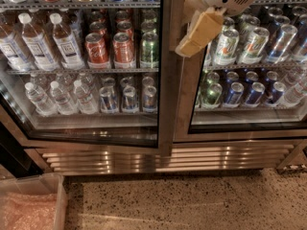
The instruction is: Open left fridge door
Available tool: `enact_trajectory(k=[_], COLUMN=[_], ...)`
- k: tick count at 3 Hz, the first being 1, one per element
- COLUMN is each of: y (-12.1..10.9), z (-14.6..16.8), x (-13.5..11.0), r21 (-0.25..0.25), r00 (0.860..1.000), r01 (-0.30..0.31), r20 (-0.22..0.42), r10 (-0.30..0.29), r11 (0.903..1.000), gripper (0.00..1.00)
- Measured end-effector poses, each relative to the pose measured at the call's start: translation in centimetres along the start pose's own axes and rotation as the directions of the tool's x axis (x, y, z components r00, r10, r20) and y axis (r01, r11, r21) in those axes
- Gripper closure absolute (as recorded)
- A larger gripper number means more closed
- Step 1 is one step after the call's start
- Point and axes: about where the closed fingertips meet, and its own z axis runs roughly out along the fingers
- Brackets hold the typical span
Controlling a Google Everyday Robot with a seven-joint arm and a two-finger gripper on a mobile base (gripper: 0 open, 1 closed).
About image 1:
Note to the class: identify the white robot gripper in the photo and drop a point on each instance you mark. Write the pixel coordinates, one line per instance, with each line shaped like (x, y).
(206, 24)

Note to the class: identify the stainless glass fridge door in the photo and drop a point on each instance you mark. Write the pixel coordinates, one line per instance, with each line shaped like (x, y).
(261, 122)
(145, 132)

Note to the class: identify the green can lower right fridge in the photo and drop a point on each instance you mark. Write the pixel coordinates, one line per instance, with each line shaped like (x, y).
(211, 97)

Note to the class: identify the water bottle right fridge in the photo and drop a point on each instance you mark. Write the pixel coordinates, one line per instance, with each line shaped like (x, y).
(295, 94)

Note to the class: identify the stainless louvered fridge base grille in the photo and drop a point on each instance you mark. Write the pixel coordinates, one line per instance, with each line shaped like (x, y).
(195, 157)

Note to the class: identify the white green soda can left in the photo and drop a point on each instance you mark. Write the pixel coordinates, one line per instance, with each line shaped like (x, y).
(226, 47)

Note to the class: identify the white green soda can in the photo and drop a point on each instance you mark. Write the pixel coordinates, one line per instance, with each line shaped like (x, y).
(254, 46)
(226, 47)

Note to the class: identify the white green soda can right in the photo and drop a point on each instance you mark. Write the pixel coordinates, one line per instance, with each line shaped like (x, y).
(254, 46)

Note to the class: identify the front green soda can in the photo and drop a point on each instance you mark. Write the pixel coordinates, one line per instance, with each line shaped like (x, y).
(149, 52)

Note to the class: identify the blue can lower left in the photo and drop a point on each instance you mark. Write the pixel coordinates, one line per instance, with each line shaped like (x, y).
(234, 94)

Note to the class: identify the front orange soda can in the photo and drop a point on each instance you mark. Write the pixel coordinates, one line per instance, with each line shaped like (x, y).
(123, 51)

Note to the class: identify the silver blue tall can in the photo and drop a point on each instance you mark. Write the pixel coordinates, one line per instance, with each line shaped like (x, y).
(279, 48)

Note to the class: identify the blue can lower middle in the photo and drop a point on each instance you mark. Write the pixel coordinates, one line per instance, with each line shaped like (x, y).
(255, 92)

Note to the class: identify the right blue energy drink can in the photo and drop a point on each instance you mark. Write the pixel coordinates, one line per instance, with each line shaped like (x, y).
(149, 99)

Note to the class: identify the blue energy drink can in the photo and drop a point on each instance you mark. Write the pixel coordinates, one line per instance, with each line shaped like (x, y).
(149, 99)
(129, 100)
(108, 100)

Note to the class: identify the front red cola can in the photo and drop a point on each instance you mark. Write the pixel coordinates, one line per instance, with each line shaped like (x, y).
(98, 57)

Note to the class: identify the blue can lower right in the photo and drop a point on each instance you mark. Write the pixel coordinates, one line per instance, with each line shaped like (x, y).
(274, 93)

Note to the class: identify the middle blue energy drink can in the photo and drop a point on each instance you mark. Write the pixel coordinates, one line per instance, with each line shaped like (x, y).
(129, 100)

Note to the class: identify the left blue energy drink can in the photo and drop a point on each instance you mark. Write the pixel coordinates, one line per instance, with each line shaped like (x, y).
(108, 100)

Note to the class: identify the front right tea bottle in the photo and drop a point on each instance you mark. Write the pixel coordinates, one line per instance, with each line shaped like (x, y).
(67, 43)

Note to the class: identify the tea bottle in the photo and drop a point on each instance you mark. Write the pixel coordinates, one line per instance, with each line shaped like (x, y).
(13, 47)
(67, 43)
(38, 43)

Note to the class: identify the right clear water bottle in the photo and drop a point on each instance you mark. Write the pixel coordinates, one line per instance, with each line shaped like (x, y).
(85, 99)

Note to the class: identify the clear water bottle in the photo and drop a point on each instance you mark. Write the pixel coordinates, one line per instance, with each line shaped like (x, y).
(40, 99)
(85, 99)
(63, 99)

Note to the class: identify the middle clear water bottle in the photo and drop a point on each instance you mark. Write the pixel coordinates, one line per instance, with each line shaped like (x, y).
(63, 99)

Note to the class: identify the front middle tea bottle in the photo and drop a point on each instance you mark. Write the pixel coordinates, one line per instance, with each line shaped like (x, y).
(38, 43)

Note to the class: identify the left clear water bottle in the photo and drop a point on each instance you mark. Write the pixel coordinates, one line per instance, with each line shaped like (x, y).
(40, 99)

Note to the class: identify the front left tea bottle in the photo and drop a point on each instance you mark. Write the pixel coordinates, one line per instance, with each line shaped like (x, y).
(13, 47)

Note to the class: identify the translucent plastic storage bin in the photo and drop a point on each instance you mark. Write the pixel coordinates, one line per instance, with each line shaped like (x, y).
(49, 183)

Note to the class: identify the pink bubble wrap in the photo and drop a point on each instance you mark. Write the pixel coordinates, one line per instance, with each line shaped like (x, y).
(27, 212)

